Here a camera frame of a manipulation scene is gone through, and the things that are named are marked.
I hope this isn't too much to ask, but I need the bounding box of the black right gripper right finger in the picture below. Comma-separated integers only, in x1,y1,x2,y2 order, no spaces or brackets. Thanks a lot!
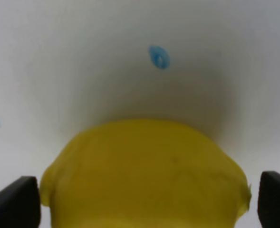
257,171,280,228

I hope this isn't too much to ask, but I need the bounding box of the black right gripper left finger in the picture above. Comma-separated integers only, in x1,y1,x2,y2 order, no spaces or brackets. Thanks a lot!
0,176,41,228

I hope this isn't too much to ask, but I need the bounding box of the yellow lemon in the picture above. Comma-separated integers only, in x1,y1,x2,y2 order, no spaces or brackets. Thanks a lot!
39,119,251,228

